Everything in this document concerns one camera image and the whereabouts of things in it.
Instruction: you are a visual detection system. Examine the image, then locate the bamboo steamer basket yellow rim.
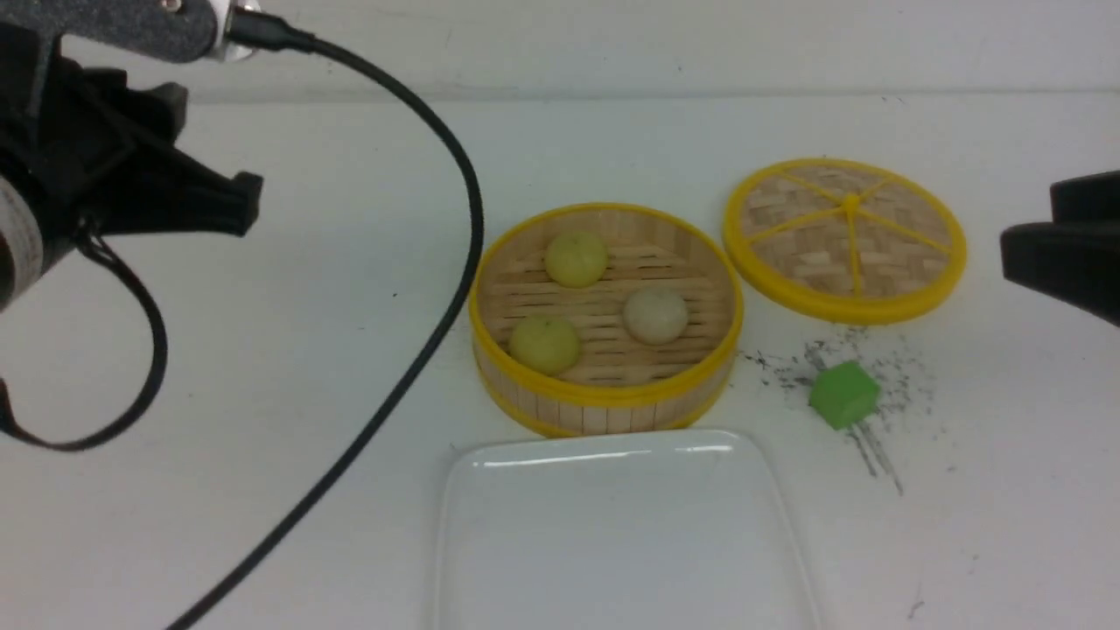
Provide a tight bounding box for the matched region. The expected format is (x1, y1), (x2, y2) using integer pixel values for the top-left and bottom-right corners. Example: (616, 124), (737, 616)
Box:
(467, 202), (745, 438)

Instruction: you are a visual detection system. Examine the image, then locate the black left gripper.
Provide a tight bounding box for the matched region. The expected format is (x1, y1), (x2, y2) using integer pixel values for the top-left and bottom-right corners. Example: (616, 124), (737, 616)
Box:
(3, 25), (264, 263)

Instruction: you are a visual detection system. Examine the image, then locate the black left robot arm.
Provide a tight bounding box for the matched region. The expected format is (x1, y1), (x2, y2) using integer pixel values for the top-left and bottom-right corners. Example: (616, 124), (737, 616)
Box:
(1, 25), (263, 306)

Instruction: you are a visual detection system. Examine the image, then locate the white steamed bun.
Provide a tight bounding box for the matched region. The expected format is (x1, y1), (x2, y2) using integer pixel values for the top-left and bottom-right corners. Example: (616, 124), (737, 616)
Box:
(620, 287), (690, 346)

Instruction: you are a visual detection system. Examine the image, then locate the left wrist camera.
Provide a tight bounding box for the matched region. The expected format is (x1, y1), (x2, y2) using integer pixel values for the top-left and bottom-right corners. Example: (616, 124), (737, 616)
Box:
(1, 1), (263, 65)

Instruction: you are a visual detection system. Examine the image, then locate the white rectangular plate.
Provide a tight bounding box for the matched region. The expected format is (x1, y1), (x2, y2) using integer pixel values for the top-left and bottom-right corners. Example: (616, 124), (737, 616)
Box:
(429, 428), (823, 629)

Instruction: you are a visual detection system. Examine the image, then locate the yellow steamed bun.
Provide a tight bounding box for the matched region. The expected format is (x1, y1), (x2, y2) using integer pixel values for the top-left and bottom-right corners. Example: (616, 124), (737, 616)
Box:
(543, 231), (609, 290)
(508, 315), (581, 376)

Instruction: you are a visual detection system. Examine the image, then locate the black camera cable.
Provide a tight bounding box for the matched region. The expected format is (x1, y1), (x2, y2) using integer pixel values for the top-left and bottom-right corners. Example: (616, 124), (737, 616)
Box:
(166, 9), (486, 630)

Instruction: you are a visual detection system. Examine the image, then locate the yellow steamed bun front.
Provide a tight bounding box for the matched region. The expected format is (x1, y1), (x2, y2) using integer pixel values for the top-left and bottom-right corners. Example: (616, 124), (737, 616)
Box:
(508, 315), (581, 376)

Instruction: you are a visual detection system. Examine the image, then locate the green cube block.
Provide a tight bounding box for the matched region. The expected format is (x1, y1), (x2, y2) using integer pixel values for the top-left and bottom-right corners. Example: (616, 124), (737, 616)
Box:
(808, 361), (883, 430)

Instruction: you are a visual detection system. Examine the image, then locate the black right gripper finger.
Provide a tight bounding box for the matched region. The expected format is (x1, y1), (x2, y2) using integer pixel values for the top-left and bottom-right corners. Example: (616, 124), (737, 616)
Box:
(1000, 222), (1119, 326)
(1049, 172), (1120, 223)

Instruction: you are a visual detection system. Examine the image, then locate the yellow steamed bun back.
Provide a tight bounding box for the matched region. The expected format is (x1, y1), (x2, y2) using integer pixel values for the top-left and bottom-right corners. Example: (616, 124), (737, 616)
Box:
(543, 231), (609, 290)

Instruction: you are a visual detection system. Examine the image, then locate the bamboo steamer lid yellow rim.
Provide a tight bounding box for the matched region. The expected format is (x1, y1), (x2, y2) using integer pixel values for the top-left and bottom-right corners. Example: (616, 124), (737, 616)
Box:
(724, 157), (968, 326)

